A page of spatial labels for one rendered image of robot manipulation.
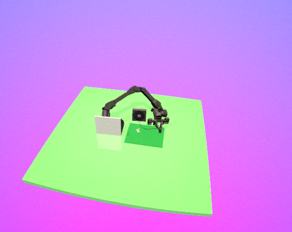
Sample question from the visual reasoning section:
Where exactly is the dark grey cooling fan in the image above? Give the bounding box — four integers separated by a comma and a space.
132, 108, 147, 122

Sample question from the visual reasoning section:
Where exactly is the green circuit board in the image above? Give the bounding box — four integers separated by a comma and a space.
124, 123, 165, 148

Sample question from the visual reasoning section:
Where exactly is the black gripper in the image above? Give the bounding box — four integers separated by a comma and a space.
147, 114, 170, 129

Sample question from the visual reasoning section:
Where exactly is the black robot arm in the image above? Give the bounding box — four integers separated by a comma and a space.
101, 86, 168, 119

